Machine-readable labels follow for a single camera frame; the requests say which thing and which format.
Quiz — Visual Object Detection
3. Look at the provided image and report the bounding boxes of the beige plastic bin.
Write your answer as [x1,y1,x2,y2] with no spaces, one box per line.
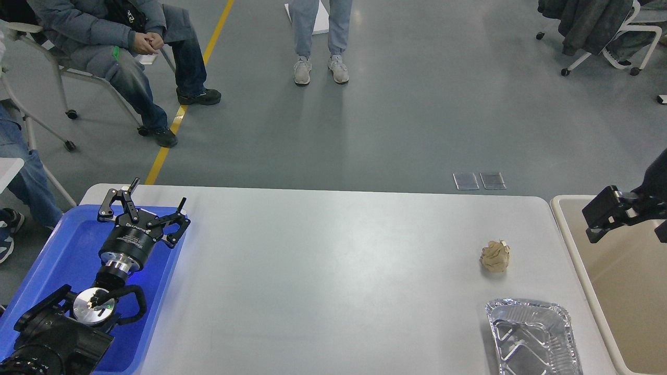
[550,195,666,374]

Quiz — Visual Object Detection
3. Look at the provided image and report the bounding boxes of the right clear floor plate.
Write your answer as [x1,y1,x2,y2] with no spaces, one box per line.
[479,172,507,190]

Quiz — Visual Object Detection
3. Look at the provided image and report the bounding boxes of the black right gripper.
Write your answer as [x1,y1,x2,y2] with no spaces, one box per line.
[582,150,666,244]

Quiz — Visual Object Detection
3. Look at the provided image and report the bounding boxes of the white office chair right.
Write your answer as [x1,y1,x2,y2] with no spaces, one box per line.
[561,1,665,76]

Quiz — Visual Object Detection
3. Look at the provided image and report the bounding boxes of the white chair far left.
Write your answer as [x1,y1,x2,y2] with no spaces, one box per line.
[0,68,78,208]

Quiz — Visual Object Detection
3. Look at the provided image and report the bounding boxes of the white chair with wheels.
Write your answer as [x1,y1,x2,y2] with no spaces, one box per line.
[2,21,177,148]

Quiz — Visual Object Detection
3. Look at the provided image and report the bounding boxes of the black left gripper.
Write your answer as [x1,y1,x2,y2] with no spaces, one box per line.
[97,178,191,273]

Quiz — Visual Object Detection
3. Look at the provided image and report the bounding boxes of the dark jacket on chair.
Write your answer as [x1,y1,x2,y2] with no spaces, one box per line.
[538,1,634,56]

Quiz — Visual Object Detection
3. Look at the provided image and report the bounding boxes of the person in blue jeans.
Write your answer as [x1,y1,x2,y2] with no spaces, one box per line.
[1,106,64,262]

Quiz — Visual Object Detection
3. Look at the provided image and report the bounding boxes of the crumpled brown paper ball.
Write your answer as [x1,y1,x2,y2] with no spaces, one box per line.
[479,240,510,273]

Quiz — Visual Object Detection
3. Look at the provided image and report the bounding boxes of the blue plastic tray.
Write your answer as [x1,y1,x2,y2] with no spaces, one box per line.
[1,205,183,374]

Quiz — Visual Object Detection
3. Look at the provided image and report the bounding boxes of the white board on floor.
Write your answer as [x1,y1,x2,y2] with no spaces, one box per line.
[284,1,329,40]

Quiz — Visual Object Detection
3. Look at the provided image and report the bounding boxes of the seated person grey jacket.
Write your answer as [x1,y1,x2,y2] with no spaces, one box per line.
[28,1,221,148]

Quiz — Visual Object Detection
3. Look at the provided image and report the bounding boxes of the aluminium foil tray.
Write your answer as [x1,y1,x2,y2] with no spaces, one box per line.
[485,297,583,374]

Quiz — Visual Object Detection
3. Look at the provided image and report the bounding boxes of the clear floor plate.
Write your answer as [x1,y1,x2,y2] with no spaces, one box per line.
[479,172,507,190]
[452,172,480,191]

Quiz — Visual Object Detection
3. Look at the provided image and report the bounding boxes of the left clear floor plate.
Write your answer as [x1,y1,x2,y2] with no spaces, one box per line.
[452,172,480,191]

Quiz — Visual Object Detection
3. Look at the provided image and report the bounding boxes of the standing person light jeans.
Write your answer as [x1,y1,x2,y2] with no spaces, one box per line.
[288,0,353,86]

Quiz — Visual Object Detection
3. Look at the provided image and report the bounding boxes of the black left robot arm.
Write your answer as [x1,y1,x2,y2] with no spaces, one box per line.
[2,179,191,374]

